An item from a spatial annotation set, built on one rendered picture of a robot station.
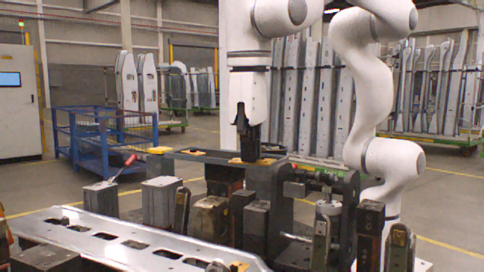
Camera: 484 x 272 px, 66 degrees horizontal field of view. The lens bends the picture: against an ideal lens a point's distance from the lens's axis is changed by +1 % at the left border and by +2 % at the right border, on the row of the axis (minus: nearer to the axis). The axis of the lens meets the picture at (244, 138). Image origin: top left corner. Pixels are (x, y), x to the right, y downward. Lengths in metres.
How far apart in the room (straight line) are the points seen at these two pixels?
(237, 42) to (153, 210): 0.56
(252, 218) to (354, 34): 0.54
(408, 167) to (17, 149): 6.91
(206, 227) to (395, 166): 0.54
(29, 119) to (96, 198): 6.27
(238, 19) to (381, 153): 0.62
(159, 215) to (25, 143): 6.52
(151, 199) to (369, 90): 0.66
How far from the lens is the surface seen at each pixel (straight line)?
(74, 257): 0.87
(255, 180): 3.77
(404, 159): 1.10
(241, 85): 0.66
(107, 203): 1.25
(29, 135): 7.48
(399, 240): 0.80
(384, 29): 1.00
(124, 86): 9.63
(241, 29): 0.66
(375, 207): 0.85
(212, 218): 0.93
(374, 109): 1.08
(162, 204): 1.03
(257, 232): 0.92
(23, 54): 7.44
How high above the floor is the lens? 1.38
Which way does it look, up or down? 9 degrees down
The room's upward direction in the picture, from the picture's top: straight up
